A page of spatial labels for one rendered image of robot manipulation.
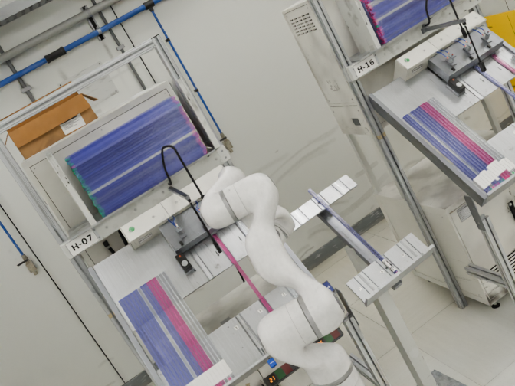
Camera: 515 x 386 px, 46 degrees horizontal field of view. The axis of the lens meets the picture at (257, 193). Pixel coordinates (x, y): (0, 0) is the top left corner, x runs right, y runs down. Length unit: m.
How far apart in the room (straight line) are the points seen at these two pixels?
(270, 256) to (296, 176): 2.71
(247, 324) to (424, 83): 1.38
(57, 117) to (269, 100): 1.84
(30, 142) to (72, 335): 1.74
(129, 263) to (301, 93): 2.22
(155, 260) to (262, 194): 0.91
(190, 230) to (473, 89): 1.43
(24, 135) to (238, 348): 1.28
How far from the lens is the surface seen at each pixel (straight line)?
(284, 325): 1.59
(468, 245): 3.03
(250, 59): 4.21
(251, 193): 1.70
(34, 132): 2.80
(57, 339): 4.20
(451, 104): 2.90
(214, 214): 1.72
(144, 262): 2.51
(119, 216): 2.53
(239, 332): 2.34
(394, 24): 2.92
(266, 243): 1.65
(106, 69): 2.55
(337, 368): 1.66
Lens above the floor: 1.83
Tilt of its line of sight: 15 degrees down
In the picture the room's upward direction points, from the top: 29 degrees counter-clockwise
